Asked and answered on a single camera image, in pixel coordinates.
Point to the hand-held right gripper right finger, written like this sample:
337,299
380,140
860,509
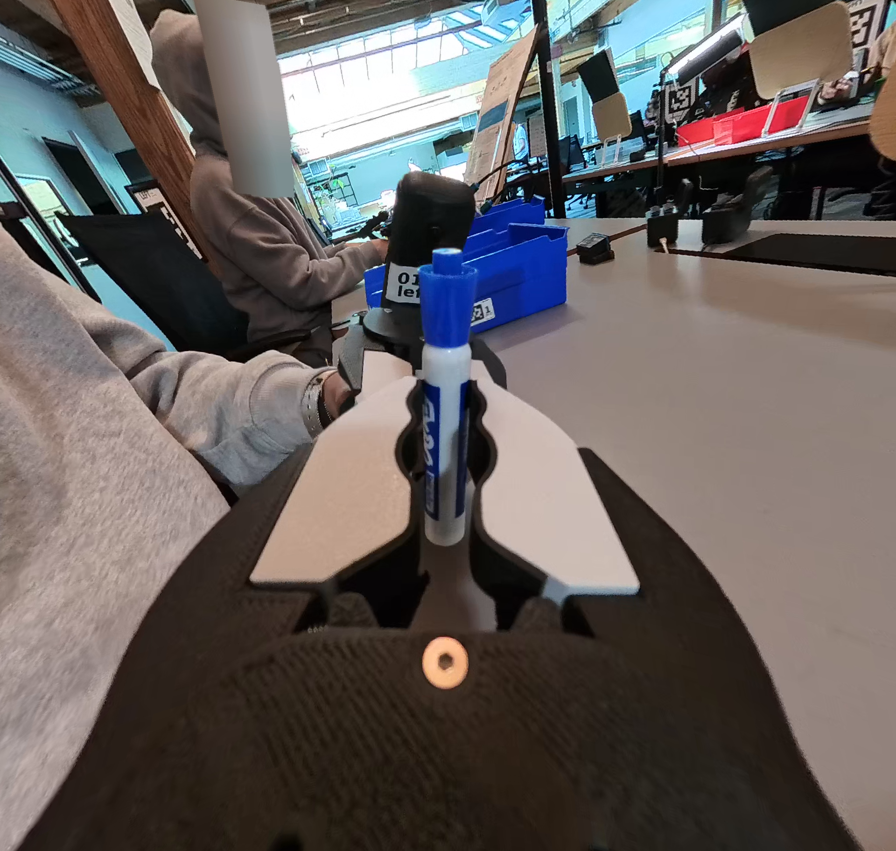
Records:
553,522

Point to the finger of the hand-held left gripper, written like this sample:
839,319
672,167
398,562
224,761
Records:
385,375
490,368

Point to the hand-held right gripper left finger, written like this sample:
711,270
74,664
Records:
336,508

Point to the blue whiteboard marker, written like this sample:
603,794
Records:
444,389

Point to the tagged blue plastic bin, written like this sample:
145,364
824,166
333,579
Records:
525,284

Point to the person's left forearm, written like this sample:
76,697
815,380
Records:
224,410

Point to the black desk lamp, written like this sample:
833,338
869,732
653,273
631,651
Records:
703,53

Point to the person's left hand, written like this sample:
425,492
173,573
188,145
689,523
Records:
339,396

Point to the wooden notice board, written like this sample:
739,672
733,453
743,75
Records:
500,95

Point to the small black box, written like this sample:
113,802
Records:
595,249

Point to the black metal pole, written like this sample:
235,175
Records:
546,95

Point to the small black charging dock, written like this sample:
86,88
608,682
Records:
665,228

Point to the ceiling projector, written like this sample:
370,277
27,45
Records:
504,0

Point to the black fabric chair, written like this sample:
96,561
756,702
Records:
154,284

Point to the framed tag sign on stand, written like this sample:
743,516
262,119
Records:
168,221

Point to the person's grey sweatshirt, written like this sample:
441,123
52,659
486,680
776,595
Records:
70,515

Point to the square tag sign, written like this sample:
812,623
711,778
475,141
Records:
680,98
866,21

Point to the small red plastic bin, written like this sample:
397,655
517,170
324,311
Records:
696,133

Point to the large black charging dock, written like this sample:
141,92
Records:
731,217

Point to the large red plastic bin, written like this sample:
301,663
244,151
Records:
749,123

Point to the long wooden work table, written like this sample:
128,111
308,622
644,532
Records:
805,138

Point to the large beige-backed monitor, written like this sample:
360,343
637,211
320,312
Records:
798,53

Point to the wooden support post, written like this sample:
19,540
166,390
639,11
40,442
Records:
119,95

